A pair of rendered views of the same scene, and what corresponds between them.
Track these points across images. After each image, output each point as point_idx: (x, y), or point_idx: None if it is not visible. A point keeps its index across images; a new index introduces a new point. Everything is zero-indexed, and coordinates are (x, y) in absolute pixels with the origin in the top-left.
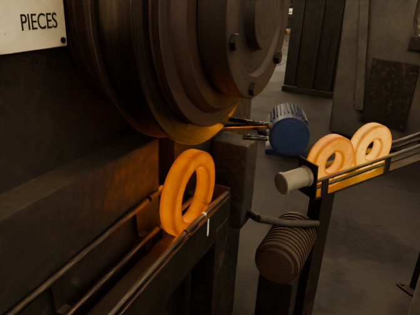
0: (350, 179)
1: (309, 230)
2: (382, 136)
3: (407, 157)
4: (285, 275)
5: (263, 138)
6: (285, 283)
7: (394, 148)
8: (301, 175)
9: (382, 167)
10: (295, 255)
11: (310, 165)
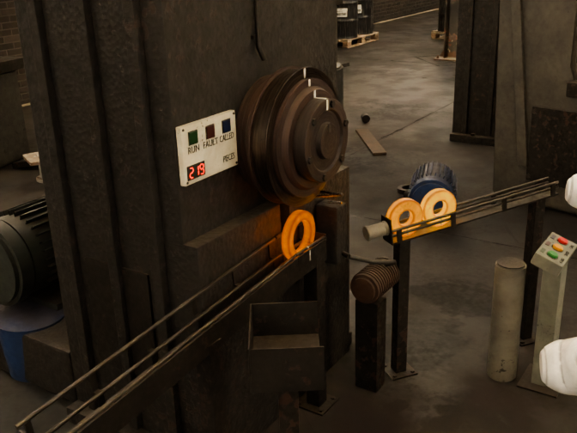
0: (423, 230)
1: (391, 268)
2: (446, 198)
3: (471, 213)
4: (369, 295)
5: (338, 202)
6: (371, 302)
7: (465, 207)
8: (379, 228)
9: None
10: (375, 282)
11: (386, 220)
